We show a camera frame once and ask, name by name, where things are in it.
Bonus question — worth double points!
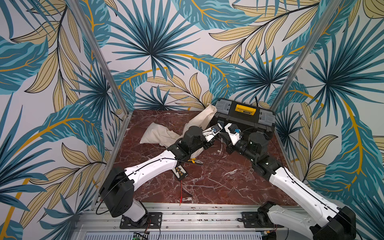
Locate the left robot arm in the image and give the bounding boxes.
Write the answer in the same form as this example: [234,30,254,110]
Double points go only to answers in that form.
[100,125,222,222]

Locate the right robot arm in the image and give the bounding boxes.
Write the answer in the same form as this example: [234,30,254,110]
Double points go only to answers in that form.
[219,132,359,240]

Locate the rear cream cloth bag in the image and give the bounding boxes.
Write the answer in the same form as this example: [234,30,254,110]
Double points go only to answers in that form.
[183,104,217,136]

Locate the flat cream cloth bag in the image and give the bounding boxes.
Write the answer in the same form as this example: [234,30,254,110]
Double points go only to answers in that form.
[140,123,183,148]

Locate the yellow black pliers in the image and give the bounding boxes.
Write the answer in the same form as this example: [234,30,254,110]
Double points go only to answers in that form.
[187,159,204,165]

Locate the black yellow toolbox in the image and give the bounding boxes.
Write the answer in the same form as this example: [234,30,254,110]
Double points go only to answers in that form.
[210,99,276,139]

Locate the black connector board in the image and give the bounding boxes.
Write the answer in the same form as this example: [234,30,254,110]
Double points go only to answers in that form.
[172,165,188,181]

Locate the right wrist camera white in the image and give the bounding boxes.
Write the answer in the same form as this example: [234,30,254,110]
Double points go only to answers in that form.
[225,123,242,146]

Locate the red black wire leads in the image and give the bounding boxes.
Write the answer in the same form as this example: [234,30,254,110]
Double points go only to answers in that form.
[180,181,193,205]

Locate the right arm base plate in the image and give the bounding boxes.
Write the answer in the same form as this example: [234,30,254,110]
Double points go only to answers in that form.
[237,212,283,229]

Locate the aluminium front rail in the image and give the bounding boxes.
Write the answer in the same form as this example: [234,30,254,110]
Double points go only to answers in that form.
[70,202,313,240]

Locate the left aluminium corner post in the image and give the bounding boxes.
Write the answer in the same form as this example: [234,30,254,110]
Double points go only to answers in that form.
[65,0,130,114]

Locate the aluminium corner post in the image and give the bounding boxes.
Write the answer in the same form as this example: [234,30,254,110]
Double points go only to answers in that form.
[65,0,130,114]
[270,0,342,112]

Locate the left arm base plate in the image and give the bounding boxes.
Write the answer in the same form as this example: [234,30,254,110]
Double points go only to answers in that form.
[120,212,163,230]

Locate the right aluminium corner post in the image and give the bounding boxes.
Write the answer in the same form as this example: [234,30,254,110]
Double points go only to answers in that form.
[270,0,342,112]

